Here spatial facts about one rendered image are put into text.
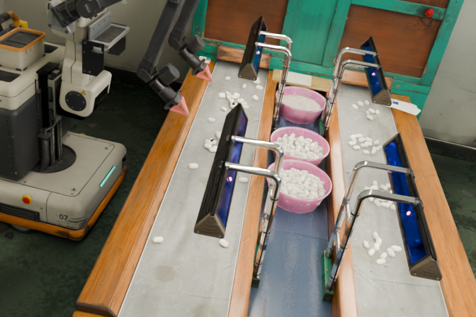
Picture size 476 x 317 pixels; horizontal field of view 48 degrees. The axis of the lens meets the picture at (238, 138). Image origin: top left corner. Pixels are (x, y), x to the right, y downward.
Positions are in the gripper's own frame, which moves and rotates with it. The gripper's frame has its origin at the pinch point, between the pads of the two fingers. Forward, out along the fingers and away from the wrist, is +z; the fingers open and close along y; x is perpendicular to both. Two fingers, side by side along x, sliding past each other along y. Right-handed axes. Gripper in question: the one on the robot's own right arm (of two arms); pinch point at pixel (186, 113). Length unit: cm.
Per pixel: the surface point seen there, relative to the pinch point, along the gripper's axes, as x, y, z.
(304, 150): -25, 8, 48
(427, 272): -65, -92, 46
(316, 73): -33, 83, 49
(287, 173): -19.9, -11.6, 43.2
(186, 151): 7.2, -9.8, 10.1
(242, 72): -28.8, 5.4, 1.9
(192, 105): 8.1, 25.2, 5.3
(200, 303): -5, -87, 25
